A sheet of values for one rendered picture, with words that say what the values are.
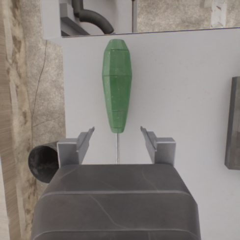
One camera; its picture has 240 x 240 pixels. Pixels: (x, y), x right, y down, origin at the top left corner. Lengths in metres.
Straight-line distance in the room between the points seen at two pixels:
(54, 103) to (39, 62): 0.38
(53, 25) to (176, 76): 0.13
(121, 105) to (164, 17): 1.38
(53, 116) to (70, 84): 1.53
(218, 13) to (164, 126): 1.15
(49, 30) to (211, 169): 0.21
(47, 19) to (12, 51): 1.55
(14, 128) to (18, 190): 0.57
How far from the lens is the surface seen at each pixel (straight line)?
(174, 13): 1.52
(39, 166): 1.72
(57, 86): 1.67
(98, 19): 0.25
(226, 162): 0.18
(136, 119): 0.17
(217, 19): 1.28
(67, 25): 0.26
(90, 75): 0.18
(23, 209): 2.03
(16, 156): 1.82
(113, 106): 0.15
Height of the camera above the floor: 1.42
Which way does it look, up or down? 74 degrees down
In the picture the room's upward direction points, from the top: 128 degrees counter-clockwise
